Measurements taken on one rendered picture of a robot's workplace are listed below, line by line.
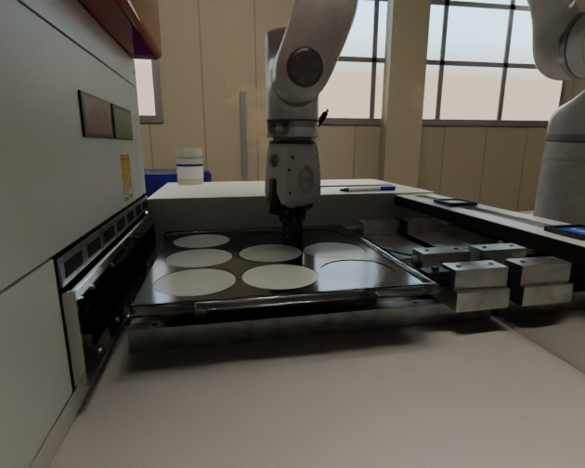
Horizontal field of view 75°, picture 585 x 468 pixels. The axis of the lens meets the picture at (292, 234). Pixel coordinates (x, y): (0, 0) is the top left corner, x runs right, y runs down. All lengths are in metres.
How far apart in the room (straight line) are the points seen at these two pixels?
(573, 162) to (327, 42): 0.58
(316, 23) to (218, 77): 2.60
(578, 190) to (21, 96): 0.90
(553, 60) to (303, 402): 0.82
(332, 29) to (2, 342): 0.47
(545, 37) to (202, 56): 2.53
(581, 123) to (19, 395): 0.93
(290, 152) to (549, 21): 0.56
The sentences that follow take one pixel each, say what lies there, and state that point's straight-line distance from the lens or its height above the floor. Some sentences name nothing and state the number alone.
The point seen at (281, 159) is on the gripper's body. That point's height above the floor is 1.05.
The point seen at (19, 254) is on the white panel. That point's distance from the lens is 0.33.
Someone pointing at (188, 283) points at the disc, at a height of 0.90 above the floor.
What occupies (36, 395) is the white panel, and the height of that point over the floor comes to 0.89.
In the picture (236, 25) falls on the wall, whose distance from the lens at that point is 3.20.
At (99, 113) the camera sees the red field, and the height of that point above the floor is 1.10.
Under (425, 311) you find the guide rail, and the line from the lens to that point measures 0.58.
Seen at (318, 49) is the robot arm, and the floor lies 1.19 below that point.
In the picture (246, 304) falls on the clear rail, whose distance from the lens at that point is 0.43.
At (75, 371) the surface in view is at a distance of 0.42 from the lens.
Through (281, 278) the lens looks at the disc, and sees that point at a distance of 0.50.
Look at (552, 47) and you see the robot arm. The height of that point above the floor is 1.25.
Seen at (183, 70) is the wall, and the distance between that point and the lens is 3.14.
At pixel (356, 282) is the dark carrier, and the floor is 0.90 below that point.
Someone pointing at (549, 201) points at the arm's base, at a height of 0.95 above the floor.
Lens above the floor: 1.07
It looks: 13 degrees down
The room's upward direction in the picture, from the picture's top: straight up
